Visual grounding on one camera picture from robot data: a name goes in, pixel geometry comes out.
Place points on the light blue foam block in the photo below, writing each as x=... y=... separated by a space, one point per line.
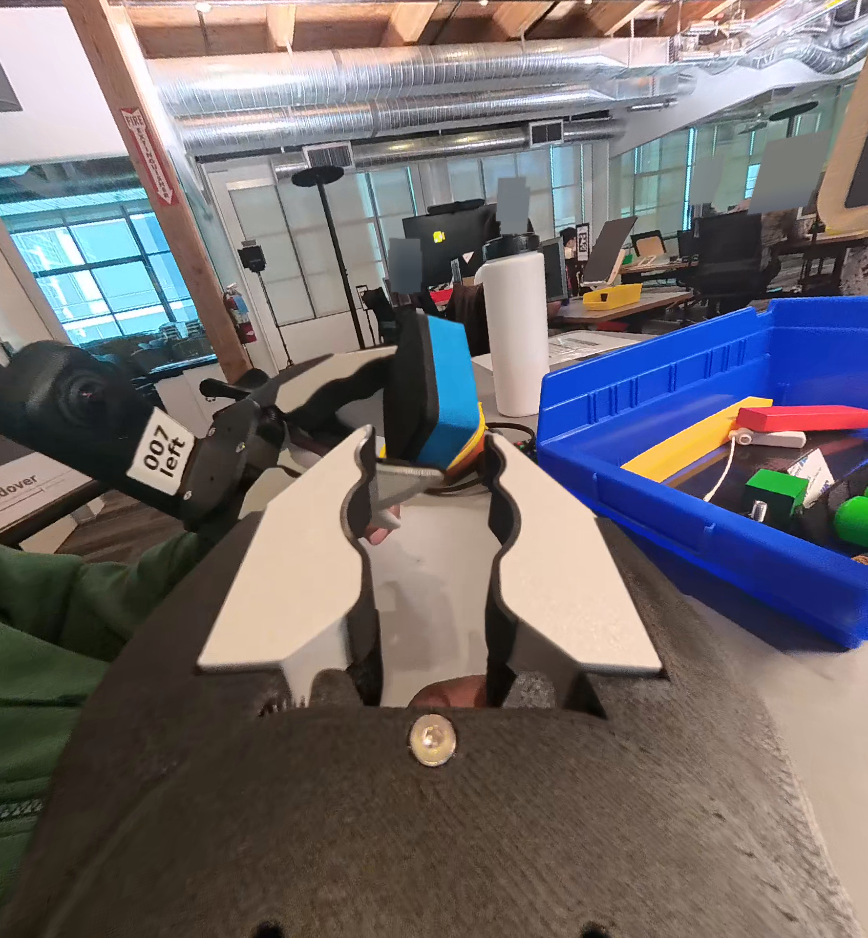
x=448 y=381

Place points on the green cube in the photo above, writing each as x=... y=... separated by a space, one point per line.
x=774 y=492

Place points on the white paper roll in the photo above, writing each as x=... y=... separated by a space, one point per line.
x=514 y=330

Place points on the yellow bin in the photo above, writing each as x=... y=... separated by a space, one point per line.
x=613 y=297

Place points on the long yellow block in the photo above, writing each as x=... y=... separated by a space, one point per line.
x=690 y=440

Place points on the wide silver ceiling duct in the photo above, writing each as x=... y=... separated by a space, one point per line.
x=404 y=80

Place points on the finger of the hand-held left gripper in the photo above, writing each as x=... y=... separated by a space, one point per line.
x=331 y=370
x=404 y=483

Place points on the white card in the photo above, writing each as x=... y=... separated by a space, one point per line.
x=815 y=473

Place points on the red block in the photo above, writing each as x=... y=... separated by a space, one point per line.
x=800 y=419

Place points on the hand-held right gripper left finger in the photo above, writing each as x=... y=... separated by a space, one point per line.
x=287 y=586

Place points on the dark brown jacket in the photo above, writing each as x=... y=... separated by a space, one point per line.
x=470 y=315

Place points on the person's left hand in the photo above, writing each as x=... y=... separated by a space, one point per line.
x=376 y=536

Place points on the tilted grey board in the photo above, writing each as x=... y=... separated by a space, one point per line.
x=609 y=249

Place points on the black office chair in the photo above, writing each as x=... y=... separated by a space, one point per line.
x=730 y=256

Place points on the red fire extinguisher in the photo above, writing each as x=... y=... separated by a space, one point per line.
x=242 y=315

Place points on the black circuit board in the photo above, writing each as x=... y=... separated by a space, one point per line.
x=719 y=487

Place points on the white recycling cabinet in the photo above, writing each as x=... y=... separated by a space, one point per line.
x=184 y=396

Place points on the orange tape roll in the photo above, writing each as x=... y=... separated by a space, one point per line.
x=474 y=454

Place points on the large blue plastic bin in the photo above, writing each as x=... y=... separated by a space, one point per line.
x=697 y=535

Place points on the red white arrow sign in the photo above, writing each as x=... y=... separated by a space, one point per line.
x=148 y=157

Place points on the thick wooden post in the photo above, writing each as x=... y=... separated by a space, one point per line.
x=155 y=220

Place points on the black pole round disc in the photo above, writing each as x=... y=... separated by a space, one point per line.
x=793 y=113
x=316 y=176

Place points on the framed marker sign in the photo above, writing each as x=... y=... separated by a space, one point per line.
x=9 y=491

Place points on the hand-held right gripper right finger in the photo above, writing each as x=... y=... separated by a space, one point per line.
x=573 y=586

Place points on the black television screen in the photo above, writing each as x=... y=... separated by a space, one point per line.
x=448 y=242

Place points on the green jacket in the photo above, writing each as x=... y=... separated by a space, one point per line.
x=9 y=733

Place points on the narrow silver ceiling duct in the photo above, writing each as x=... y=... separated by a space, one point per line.
x=441 y=143

